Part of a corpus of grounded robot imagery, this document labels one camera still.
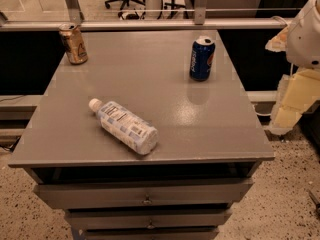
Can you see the gold beer can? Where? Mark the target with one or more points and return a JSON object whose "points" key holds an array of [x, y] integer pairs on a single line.
{"points": [[72, 39]]}

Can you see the grey drawer cabinet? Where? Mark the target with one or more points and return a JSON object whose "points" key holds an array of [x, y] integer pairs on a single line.
{"points": [[210, 141]]}

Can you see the clear blue-labelled plastic bottle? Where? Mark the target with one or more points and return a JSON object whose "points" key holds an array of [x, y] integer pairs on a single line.
{"points": [[130, 129]]}

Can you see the metal railing frame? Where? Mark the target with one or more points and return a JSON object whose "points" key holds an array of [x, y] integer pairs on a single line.
{"points": [[38, 19]]}

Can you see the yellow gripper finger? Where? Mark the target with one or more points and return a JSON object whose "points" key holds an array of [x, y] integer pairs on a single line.
{"points": [[295, 95], [278, 43]]}

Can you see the blue Pepsi soda can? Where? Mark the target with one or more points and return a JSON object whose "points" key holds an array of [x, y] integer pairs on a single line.
{"points": [[201, 58]]}

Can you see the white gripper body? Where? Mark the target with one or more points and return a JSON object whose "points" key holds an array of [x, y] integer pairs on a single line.
{"points": [[305, 39]]}

